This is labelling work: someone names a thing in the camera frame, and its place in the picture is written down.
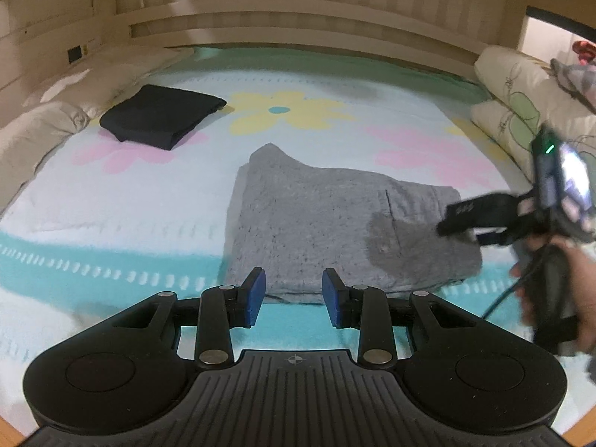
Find grey pink garment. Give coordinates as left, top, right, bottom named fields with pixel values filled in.
left=550, top=58, right=596, bottom=112

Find black cable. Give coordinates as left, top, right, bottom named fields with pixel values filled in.
left=482, top=247, right=548, bottom=322

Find person's right hand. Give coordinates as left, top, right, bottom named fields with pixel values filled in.
left=510, top=237, right=596, bottom=358

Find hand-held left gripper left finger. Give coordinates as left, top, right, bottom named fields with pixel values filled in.
left=112, top=267, right=267, bottom=368

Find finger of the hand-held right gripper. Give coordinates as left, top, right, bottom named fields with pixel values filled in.
left=475, top=223, right=532, bottom=248
left=437, top=192, right=536, bottom=238

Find cream floral pillow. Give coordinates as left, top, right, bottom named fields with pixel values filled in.
left=470, top=100, right=548, bottom=182
left=474, top=45, right=596, bottom=150

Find black folded garment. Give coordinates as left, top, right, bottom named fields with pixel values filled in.
left=99, top=85, right=227, bottom=151

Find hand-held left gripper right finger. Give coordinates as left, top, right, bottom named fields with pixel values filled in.
left=322, top=267, right=482, bottom=368

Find wooden bed frame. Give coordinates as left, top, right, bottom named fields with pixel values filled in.
left=0, top=0, right=527, bottom=103

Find grey pants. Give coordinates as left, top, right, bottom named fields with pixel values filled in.
left=222, top=143, right=484, bottom=305

